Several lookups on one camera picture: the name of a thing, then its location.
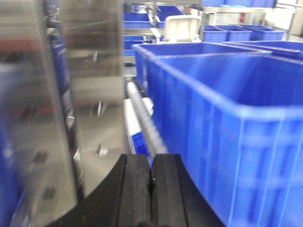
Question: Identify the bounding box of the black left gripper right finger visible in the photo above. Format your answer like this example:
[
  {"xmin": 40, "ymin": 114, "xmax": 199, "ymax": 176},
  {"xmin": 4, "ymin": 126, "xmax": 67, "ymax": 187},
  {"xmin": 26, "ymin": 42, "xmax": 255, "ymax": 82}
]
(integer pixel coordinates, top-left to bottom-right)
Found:
[{"xmin": 151, "ymin": 154, "xmax": 224, "ymax": 227}]

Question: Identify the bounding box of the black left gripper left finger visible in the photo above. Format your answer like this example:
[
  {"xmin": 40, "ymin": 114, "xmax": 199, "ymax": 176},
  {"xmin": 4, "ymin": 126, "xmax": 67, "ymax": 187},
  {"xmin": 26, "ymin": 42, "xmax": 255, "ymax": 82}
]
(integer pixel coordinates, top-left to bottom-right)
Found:
[{"xmin": 50, "ymin": 154, "xmax": 151, "ymax": 227}]

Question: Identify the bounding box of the small blue bin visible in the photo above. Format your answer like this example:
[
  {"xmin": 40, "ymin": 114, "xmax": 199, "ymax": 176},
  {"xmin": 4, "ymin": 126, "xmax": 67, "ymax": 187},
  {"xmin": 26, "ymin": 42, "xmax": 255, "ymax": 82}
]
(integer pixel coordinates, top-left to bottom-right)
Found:
[
  {"xmin": 203, "ymin": 25, "xmax": 252, "ymax": 43},
  {"xmin": 239, "ymin": 25, "xmax": 285, "ymax": 41}
]

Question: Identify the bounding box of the large blue plastic bin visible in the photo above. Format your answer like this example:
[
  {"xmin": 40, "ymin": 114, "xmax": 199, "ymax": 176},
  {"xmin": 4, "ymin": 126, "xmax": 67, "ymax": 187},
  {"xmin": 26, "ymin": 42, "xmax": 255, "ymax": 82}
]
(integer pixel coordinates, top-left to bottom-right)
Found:
[{"xmin": 133, "ymin": 43, "xmax": 303, "ymax": 227}]

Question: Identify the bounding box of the small blue bin middle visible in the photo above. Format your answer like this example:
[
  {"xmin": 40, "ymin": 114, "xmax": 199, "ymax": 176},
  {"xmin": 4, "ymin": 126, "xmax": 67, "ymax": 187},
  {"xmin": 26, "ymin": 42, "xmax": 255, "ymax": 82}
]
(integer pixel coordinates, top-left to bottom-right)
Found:
[{"xmin": 203, "ymin": 25, "xmax": 252, "ymax": 43}]

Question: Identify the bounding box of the stainless steel panel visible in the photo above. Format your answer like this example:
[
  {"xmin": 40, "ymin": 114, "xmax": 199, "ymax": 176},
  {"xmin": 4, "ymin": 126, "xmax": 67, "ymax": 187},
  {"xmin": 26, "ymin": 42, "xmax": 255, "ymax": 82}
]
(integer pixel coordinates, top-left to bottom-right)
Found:
[{"xmin": 0, "ymin": 0, "xmax": 125, "ymax": 227}]

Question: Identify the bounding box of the small blue bin right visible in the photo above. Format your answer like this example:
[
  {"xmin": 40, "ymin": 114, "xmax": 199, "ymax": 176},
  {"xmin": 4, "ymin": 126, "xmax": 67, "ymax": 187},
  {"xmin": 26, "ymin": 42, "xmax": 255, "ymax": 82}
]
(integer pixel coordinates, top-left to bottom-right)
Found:
[{"xmin": 239, "ymin": 25, "xmax": 285, "ymax": 41}]

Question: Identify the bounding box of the grey metal rod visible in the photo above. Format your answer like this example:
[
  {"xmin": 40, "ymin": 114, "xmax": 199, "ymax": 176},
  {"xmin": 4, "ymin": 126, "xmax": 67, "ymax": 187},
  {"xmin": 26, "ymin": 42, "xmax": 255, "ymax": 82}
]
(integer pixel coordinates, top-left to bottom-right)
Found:
[{"xmin": 126, "ymin": 82, "xmax": 168, "ymax": 157}]

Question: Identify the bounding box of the blue bin on shelf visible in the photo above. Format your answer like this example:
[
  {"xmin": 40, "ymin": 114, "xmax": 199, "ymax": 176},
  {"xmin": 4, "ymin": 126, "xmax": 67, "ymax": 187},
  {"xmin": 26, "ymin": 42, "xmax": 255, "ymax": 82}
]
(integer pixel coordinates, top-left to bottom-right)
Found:
[{"xmin": 123, "ymin": 12, "xmax": 152, "ymax": 28}]

